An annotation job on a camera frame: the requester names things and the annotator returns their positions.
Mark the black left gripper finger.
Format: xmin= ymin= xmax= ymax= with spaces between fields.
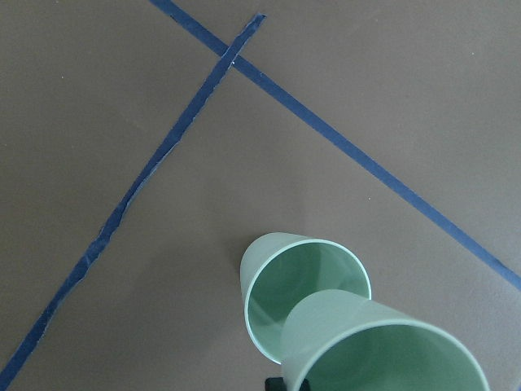
xmin=265 ymin=377 xmax=286 ymax=391

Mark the light green cup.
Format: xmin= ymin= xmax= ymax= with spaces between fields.
xmin=240 ymin=232 xmax=372 ymax=364
xmin=281 ymin=289 xmax=489 ymax=390

